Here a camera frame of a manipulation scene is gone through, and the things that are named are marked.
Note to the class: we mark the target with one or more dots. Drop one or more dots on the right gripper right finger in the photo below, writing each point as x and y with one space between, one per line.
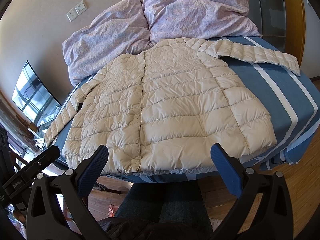
274 217

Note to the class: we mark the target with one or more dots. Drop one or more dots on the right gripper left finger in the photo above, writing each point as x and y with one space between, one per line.
45 219

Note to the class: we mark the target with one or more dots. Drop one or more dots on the beige quilted down jacket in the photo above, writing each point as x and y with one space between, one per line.
163 109

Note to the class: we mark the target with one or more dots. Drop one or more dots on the blue white striped bedsheet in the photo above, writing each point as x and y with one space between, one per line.
291 100

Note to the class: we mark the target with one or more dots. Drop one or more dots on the left lilac floral pillow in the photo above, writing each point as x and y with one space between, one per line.
120 29

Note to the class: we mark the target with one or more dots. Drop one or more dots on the lilac floral pillow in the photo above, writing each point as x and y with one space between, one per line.
168 19
120 29

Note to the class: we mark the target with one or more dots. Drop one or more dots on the dark glass panel door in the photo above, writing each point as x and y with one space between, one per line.
270 18

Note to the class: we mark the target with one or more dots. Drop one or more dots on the right lilac floral pillow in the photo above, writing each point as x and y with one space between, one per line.
168 19

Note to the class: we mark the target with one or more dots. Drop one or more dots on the wall mounted flat television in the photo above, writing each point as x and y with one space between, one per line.
33 98

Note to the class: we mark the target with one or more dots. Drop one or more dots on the white wall power socket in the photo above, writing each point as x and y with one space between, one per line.
72 15

